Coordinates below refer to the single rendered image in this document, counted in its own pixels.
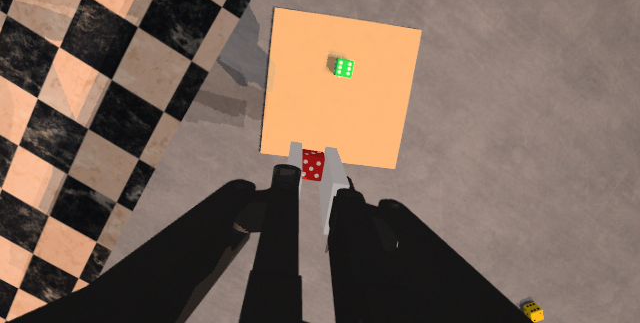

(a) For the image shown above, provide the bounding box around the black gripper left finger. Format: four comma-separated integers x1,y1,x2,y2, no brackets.
5,141,303,323

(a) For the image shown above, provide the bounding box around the red die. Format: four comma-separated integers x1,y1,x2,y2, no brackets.
302,149,325,181

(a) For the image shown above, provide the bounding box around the green die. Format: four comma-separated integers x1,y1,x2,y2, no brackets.
333,58,354,78

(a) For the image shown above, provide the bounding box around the orange mat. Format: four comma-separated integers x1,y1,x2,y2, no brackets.
261,8,422,169

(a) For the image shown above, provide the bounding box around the yellow die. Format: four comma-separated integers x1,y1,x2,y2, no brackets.
524,302,543,322

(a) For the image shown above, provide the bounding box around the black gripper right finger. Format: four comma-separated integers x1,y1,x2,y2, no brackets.
319,146,534,323

